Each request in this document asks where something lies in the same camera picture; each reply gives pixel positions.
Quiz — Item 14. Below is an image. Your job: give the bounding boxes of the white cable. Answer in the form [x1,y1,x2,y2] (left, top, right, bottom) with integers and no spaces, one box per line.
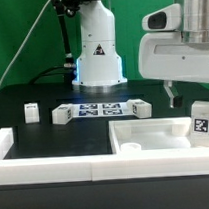
[0,0,63,94]

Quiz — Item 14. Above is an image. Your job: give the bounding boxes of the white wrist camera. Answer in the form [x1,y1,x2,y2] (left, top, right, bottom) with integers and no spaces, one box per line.
[142,4,182,32]

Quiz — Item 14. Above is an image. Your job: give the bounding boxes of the black cable bundle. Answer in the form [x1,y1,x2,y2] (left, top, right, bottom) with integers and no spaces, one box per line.
[23,0,79,86]

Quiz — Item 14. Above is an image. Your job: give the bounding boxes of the white square tabletop part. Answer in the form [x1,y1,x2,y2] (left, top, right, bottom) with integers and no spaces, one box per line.
[108,114,209,160]

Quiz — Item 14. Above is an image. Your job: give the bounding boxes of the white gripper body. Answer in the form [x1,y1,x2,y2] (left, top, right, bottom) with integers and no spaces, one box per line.
[138,32,209,83]

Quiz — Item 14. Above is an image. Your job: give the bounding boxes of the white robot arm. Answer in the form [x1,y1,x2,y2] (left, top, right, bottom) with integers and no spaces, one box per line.
[53,0,209,107]

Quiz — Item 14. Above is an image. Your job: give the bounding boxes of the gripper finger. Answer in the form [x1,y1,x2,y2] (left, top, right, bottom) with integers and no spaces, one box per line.
[163,80,183,108]

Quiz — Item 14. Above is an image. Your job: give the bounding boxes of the white U-shaped fence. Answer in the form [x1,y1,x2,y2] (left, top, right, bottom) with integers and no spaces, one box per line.
[0,127,209,185]

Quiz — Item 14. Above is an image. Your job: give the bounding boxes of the blue marker sheet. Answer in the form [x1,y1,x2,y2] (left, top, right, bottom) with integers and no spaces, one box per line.
[74,102,132,118]

